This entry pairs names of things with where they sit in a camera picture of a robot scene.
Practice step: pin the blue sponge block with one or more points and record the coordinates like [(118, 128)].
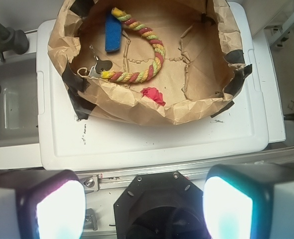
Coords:
[(113, 33)]

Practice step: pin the glowing gripper left finger pad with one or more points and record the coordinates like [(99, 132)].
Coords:
[(41, 204)]

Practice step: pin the glowing gripper right finger pad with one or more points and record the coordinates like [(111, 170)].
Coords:
[(250, 201)]

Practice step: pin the aluminium frame rail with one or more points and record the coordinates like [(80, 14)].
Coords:
[(193, 170)]

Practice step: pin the metal clip with key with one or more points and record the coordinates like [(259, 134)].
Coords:
[(96, 70)]

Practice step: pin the brown paper bag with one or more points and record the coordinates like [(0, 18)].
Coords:
[(190, 50)]

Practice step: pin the white plastic bin lid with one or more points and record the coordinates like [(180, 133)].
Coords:
[(95, 143)]

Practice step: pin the red crumpled cloth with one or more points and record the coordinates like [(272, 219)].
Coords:
[(153, 94)]

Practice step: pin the black octagonal mount plate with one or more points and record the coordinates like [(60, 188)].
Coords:
[(160, 206)]

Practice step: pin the grey sink basin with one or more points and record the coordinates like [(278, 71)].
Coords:
[(18, 101)]

